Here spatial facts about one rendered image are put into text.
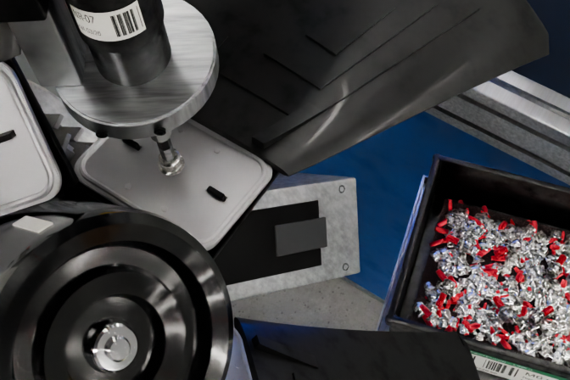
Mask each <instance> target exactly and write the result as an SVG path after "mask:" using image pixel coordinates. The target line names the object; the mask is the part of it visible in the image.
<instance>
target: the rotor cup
mask: <svg viewBox="0 0 570 380"><path fill-rule="evenodd" d="M26 215H27V216H30V217H34V218H37V219H41V220H45V221H51V222H52V223H53V224H52V225H51V226H49V227H47V228H46V229H44V230H43V231H41V232H39V233H38V232H33V231H29V230H26V229H23V228H20V227H17V226H13V223H15V222H16V221H18V220H20V219H21V218H23V217H24V216H26ZM115 323H121V324H125V325H127V326H129V327H130V328H132V329H133V331H134V332H135V333H136V335H137V339H138V351H137V355H136V358H135V359H134V361H133V362H132V363H131V364H130V365H129V366H128V367H127V368H126V369H124V370H122V371H120V372H106V371H104V370H102V369H101V368H99V367H98V365H97V364H96V362H95V361H94V359H93V354H92V347H93V344H94V341H95V339H96V337H97V335H98V334H99V333H100V332H101V331H102V330H103V329H104V328H105V327H107V326H109V325H111V324H115ZM232 345H233V316H232V305H231V300H230V296H229V293H228V290H227V287H226V283H225V281H224V278H223V276H222V275H221V272H220V270H219V268H218V266H217V264H216V263H215V261H214V260H213V258H212V257H211V255H210V254H209V253H208V251H207V250H206V249H205V248H204V246H203V245H202V244H201V243H200V242H199V241H198V240H197V239H196V238H195V237H193V236H192V235H191V234H190V233H188V232H187V231H186V230H184V229H183V228H182V227H180V226H178V225H177V224H176V223H175V222H173V221H171V220H169V219H167V218H165V217H163V216H161V215H157V214H155V213H152V212H149V211H146V210H139V209H133V208H129V207H124V206H119V205H114V204H106V203H101V202H99V201H98V200H96V199H95V198H93V197H92V196H90V195H89V194H87V193H85V192H83V191H82V190H80V188H78V187H76V186H74V185H73V186H70V187H66V188H63V189H60V190H59V192H58V194H57V195H55V196H54V197H53V198H51V199H49V200H48V201H45V202H42V203H39V204H35V205H32V206H30V207H27V208H24V209H22V210H17V211H15V212H12V213H9V214H6V215H1V216H0V380H226V375H227V372H228V368H229V365H230V361H231V356H232Z"/></svg>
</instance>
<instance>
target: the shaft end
mask: <svg viewBox="0 0 570 380"><path fill-rule="evenodd" d="M137 351H138V339H137V335H136V333H135V332H134V331H133V329H132V328H130V327H129V326H127V325H125V324H121V323H115V324H111V325H109V326H107V327H105V328H104V329H103V330H102V331H101V332H100V333H99V334H98V335H97V337H96V339H95V341H94V344H93V347H92V354H93V359H94V361H95V362H96V364H97V365H98V367H99V368H101V369H102V370H104V371H106V372H120V371H122V370H124V369H126V368H127V367H128V366H129V365H130V364H131V363H132V362H133V361H134V359H135V358H136V355H137Z"/></svg>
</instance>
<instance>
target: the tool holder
mask: <svg viewBox="0 0 570 380"><path fill-rule="evenodd" d="M162 3H163V6H164V11H165V16H164V23H165V29H166V32H167V36H168V38H169V42H170V48H171V56H170V62H169V63H168V65H167V66H166V68H165V70H164V71H163V72H162V73H161V74H160V75H159V76H157V77H156V78H155V79H153V80H151V81H150V82H147V83H145V84H142V85H139V86H133V87H124V86H119V85H116V84H114V83H112V82H110V81H108V80H106V79H105V78H104V77H103V76H102V75H101V74H100V72H99V71H98V67H97V66H96V64H95V61H94V59H93V56H92V54H91V51H90V49H89V47H88V45H87V44H86V43H85V42H84V41H83V40H82V38H81V36H80V34H79V32H78V30H77V29H76V26H75V22H74V20H73V19H72V16H71V14H70V11H69V9H68V6H67V4H66V2H65V0H0V23H8V25H9V27H10V29H11V31H12V32H13V34H14V36H15V38H16V40H17V42H18V44H19V45H20V48H21V50H22V51H23V53H24V55H25V57H26V59H27V61H28V63H29V65H30V67H31V68H32V70H33V72H34V74H35V76H36V78H37V80H38V82H39V83H40V85H41V86H42V87H56V89H57V92H58V94H59V96H60V98H61V100H62V102H63V104H64V106H65V107H66V108H67V110H68V111H69V113H70V114H71V115H72V117H73V118H74V119H75V120H76V121H77V122H79V123H80V124H81V125H83V126H84V127H86V128H87V129H88V130H90V131H93V132H95V133H96V136H97V137H99V138H106V137H112V138H117V139H141V138H148V137H154V136H163V135H165V134H166V132H168V131H171V130H173V129H175V128H176V127H178V126H180V125H182V124H183V123H185V122H186V121H187V120H189V119H190V118H192V117H193V116H194V115H195V114H196V113H197V112H198V111H199V110H200V109H201V108H202V107H203V106H204V104H205V103H206V102H207V100H208V99H209V98H210V95H211V93H212V92H213V90H214V88H215V84H216V81H217V78H218V73H219V55H218V51H217V47H216V43H215V37H214V34H213V31H212V30H211V28H210V25H209V23H208V21H207V20H206V19H205V17H204V16H203V15H202V14H201V13H200V12H199V11H198V10H197V9H196V8H195V7H193V6H192V5H190V4H188V3H186V2H185V1H182V0H162Z"/></svg>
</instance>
